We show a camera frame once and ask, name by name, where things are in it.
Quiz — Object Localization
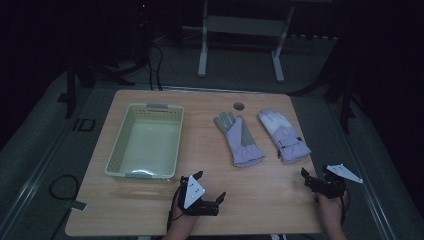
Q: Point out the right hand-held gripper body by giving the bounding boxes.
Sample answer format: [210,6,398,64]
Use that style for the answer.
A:
[304,163,364,200]

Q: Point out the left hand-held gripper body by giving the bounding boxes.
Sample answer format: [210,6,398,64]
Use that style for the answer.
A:
[177,175,221,217]

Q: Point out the lavender glove with white fingers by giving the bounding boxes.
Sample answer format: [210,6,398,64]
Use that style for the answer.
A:
[258,109,313,164]

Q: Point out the lavender glove with grey palm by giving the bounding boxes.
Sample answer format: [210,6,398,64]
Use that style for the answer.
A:
[213,111,266,168]

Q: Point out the pale green plastic basket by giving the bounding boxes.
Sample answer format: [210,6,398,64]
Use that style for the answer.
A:
[104,102,185,184]

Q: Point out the person's right hand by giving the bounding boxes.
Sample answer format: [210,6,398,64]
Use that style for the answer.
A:
[314,191,350,238]

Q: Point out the person's left hand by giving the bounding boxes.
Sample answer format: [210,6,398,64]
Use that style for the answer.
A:
[162,204,201,240]

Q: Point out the light wooden table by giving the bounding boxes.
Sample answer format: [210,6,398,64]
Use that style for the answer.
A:
[64,89,335,237]

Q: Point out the black metal stand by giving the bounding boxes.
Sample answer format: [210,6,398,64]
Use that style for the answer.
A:
[289,66,363,135]
[57,58,136,120]

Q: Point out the left hand-held gripper black cable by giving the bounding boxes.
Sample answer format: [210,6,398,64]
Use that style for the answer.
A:
[166,183,185,233]

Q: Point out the hand-held gripper black cable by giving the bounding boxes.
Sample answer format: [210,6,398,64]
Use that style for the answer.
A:
[166,183,185,233]
[339,190,351,226]

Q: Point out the right hand-held gripper black cable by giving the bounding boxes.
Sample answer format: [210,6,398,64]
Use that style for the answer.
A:
[339,190,351,226]

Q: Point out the black hanging cables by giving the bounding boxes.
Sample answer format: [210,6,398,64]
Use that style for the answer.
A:
[146,43,164,92]

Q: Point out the black looped floor cable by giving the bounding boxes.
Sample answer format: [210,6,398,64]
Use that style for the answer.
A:
[48,174,81,201]

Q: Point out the white metal table frame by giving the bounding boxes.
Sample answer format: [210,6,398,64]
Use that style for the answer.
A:
[182,0,296,83]

